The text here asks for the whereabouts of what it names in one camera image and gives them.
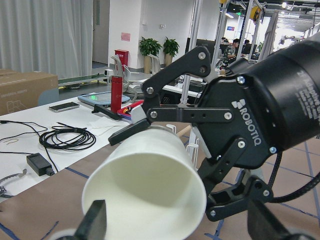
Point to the smartphone on table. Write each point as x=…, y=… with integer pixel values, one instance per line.
x=64, y=107

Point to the blue teach pendant tablet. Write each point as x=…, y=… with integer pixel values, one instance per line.
x=92, y=99

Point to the wooden dowel rod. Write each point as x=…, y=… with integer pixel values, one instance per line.
x=184, y=131

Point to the cardboard box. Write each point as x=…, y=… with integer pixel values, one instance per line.
x=21, y=91

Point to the white plastic cup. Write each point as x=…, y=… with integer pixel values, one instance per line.
x=151, y=188

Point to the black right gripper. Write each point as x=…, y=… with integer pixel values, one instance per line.
x=278, y=105

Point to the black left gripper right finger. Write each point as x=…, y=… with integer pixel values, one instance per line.
x=263, y=225

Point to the black power adapter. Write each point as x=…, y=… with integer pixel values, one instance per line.
x=39, y=164

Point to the red water bottle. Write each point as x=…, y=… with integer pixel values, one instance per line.
x=116, y=93

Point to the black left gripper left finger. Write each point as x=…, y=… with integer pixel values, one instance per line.
x=94, y=224

